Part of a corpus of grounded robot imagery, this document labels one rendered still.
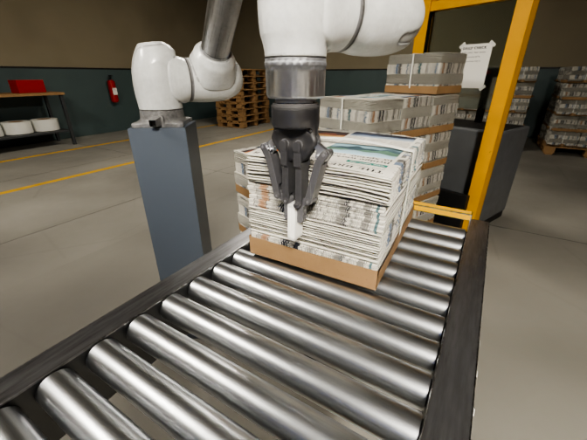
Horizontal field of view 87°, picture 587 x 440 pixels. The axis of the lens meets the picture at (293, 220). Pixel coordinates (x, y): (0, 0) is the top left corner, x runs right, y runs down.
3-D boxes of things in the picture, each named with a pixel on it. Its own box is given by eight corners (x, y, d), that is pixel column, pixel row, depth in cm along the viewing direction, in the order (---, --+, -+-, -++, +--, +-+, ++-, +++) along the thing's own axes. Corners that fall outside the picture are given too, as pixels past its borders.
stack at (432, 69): (367, 231, 256) (387, 54, 202) (390, 222, 273) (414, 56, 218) (408, 250, 228) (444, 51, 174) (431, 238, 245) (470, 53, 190)
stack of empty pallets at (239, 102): (245, 120, 884) (241, 69, 829) (271, 122, 848) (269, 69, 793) (215, 126, 782) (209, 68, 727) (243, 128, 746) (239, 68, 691)
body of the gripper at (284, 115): (331, 99, 49) (328, 158, 53) (285, 98, 53) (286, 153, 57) (307, 103, 43) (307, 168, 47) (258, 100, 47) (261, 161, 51)
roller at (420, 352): (224, 274, 72) (222, 256, 70) (443, 362, 50) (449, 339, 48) (208, 285, 68) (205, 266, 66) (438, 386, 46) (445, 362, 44)
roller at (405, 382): (203, 289, 67) (200, 270, 65) (436, 394, 45) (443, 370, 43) (185, 302, 63) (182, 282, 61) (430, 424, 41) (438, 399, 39)
